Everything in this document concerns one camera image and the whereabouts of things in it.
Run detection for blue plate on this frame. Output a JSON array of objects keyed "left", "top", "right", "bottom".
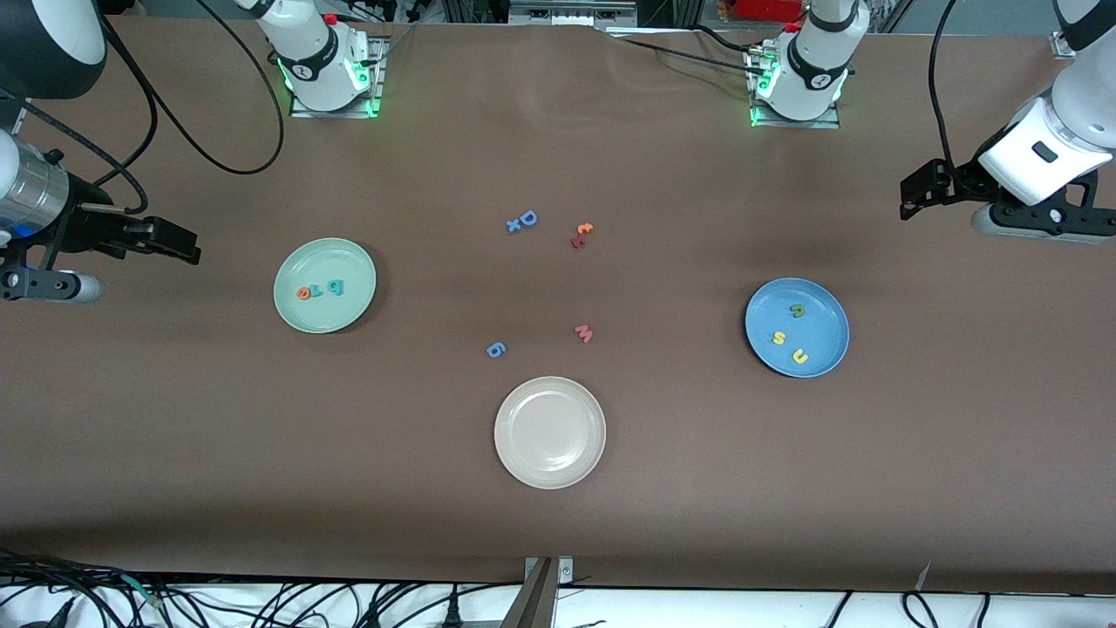
[{"left": 745, "top": 277, "right": 851, "bottom": 379}]

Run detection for black cable across table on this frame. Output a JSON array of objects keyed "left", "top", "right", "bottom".
[{"left": 610, "top": 24, "right": 761, "bottom": 76}]

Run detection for beige plate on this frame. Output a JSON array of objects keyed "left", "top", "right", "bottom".
[{"left": 493, "top": 376, "right": 608, "bottom": 491}]

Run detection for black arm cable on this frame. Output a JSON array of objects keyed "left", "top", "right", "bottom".
[
  {"left": 928, "top": 0, "right": 964, "bottom": 175},
  {"left": 87, "top": 0, "right": 287, "bottom": 175}
]

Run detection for black looped cable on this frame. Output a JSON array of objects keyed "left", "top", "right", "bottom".
[{"left": 902, "top": 591, "right": 941, "bottom": 628}]

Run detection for green plate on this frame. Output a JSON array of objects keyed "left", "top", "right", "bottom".
[{"left": 273, "top": 237, "right": 378, "bottom": 335}]

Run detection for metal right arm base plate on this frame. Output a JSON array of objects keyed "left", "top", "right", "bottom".
[{"left": 288, "top": 35, "right": 387, "bottom": 120}]

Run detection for metal table edge bracket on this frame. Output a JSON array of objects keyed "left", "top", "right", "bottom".
[{"left": 523, "top": 556, "right": 575, "bottom": 628}]

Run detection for red box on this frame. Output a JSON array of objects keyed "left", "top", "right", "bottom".
[{"left": 737, "top": 0, "right": 807, "bottom": 23}]

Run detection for teal tipped cable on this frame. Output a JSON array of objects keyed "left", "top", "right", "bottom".
[{"left": 120, "top": 574, "right": 167, "bottom": 609}]

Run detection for grey metal box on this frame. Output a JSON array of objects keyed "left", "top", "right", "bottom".
[{"left": 508, "top": 0, "right": 639, "bottom": 27}]

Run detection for brown table cover mat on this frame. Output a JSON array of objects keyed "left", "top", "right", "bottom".
[{"left": 0, "top": 16, "right": 1116, "bottom": 594}]

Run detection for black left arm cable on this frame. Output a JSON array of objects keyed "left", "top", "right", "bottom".
[{"left": 928, "top": 0, "right": 964, "bottom": 175}]

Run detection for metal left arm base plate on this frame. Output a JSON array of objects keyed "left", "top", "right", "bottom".
[{"left": 748, "top": 44, "right": 842, "bottom": 130}]

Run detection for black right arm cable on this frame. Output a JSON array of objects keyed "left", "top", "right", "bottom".
[{"left": 87, "top": 0, "right": 287, "bottom": 175}]

